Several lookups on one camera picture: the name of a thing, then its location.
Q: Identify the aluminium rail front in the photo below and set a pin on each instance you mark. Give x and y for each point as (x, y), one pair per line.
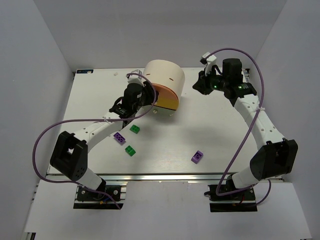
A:
(162, 177)

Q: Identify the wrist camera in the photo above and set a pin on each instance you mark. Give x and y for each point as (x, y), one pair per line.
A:
(208, 60)
(134, 77)

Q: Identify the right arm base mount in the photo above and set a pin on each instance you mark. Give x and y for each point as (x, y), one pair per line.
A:
(240, 202)

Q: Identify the purple lego brick left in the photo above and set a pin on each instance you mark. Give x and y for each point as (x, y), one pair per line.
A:
(119, 138)

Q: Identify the cream drawer cabinet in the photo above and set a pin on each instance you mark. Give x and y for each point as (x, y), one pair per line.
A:
(168, 74)

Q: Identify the purple lego brick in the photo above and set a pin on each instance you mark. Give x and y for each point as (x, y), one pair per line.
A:
(197, 157)
(119, 138)

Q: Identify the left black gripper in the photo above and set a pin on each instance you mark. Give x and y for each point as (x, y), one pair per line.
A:
(149, 93)

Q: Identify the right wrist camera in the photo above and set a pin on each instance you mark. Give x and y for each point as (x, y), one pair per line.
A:
(208, 60)

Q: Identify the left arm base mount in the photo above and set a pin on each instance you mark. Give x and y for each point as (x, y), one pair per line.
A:
(88, 200)

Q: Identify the green lego brick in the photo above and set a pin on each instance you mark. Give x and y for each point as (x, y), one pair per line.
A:
(130, 151)
(135, 129)

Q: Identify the yellow middle drawer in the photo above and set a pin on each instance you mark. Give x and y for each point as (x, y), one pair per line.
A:
(168, 103)

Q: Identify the orange top drawer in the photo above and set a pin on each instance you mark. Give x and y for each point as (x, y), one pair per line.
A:
(165, 92)

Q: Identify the purple lego brick right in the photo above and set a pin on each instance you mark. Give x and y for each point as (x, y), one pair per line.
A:
(197, 157)

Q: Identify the blue label left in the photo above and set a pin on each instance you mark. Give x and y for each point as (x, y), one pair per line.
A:
(84, 71)

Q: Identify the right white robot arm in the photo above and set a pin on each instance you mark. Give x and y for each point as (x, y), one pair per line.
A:
(276, 154)

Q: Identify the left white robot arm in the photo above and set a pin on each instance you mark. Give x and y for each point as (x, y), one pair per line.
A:
(70, 154)

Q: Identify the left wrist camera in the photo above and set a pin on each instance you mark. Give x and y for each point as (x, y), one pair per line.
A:
(134, 77)

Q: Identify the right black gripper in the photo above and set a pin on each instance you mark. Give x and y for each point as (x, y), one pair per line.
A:
(205, 82)

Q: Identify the green lego brick lower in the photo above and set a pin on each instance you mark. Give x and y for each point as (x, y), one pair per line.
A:
(130, 151)

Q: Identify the green lego brick middle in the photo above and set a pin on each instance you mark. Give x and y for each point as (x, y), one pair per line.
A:
(135, 129)

